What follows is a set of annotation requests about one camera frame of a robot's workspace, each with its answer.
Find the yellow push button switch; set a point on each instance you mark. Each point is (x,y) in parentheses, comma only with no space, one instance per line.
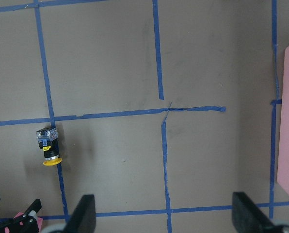
(47,139)

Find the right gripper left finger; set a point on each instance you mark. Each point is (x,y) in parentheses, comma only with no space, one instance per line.
(83,219)

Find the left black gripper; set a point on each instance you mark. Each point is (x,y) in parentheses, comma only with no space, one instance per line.
(8,224)

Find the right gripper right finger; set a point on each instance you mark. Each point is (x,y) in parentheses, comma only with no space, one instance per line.
(247,217)

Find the pink cube centre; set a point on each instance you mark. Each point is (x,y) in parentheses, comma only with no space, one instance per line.
(30,223)

